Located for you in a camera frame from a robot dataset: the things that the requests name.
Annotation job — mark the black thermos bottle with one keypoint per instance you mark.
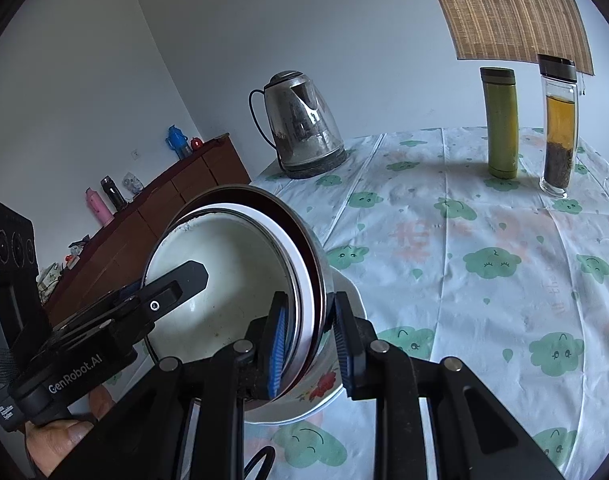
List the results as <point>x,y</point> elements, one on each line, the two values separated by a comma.
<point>113,194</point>

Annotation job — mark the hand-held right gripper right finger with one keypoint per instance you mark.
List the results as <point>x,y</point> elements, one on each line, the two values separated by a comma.
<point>345,355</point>

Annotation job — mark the red plastic bowl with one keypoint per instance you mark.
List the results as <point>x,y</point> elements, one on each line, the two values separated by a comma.
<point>314,305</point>

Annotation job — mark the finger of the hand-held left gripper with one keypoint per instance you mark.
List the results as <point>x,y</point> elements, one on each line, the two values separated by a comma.
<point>179,285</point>

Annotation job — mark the blue water bottle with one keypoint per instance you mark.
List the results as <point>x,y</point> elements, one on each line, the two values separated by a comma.
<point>178,142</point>

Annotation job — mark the small red ornament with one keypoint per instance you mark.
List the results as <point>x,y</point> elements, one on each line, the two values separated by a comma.
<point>197,143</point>

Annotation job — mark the colourful small packets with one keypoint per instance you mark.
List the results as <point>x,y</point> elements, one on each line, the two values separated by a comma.
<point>59,272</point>

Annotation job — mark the person's left hand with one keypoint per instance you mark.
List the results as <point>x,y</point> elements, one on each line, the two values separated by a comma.
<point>54,440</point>

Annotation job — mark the green thermos bottle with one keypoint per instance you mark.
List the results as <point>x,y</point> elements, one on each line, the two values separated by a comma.
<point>502,125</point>

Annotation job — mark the red flower white plate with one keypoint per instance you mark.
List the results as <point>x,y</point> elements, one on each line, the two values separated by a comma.
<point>314,390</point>

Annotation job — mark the clear plastic bag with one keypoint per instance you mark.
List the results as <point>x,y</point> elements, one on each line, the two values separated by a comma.
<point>133,183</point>

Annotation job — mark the glass tea bottle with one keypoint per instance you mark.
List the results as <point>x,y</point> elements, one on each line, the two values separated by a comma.
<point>559,135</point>

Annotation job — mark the pink thermos bottle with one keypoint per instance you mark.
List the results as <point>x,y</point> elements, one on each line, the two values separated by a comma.
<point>99,207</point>

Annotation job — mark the brown wooden sideboard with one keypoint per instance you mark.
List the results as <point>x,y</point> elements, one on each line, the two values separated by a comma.
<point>184,185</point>

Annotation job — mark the large bamboo window blind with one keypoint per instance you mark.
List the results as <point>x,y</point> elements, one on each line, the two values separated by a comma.
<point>509,10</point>

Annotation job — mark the stainless steel electric kettle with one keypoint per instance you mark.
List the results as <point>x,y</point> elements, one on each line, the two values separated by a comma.
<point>299,120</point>

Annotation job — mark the white enamel bowl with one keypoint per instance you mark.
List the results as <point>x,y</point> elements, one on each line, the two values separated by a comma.
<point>219,270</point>

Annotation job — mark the black kettle base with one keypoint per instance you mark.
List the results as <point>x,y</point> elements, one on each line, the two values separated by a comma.
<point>314,167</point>

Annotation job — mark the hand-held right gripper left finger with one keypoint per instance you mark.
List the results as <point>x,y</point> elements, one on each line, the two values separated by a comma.
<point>279,350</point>

